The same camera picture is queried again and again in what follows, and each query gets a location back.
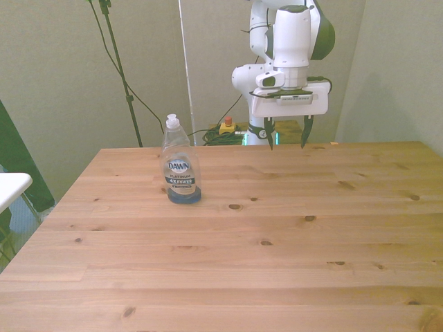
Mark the clear Dawn dish soap bottle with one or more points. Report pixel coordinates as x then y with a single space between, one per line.
180 166

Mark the yellow emergency stop box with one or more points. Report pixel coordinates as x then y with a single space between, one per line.
228 127

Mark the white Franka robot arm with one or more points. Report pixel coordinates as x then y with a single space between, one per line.
290 38

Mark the clear acrylic strip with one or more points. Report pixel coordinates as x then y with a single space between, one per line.
187 72

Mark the dark green curtain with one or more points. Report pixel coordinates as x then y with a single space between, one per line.
20 162

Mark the white folding table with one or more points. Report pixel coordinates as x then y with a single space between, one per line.
10 188

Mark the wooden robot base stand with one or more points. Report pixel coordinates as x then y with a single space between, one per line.
289 131

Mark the black camera stand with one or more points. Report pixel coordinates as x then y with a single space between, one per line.
119 69

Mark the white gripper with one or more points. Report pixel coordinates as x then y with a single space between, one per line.
294 102

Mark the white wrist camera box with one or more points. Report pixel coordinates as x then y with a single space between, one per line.
270 80

